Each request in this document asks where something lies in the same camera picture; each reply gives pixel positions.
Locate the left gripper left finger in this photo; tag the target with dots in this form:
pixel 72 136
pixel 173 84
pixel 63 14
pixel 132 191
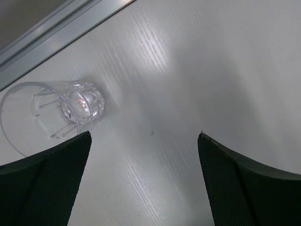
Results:
pixel 40 190

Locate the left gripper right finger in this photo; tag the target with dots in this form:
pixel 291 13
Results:
pixel 244 192

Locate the clear plastic cup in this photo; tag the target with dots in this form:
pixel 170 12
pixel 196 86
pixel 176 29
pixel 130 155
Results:
pixel 35 116

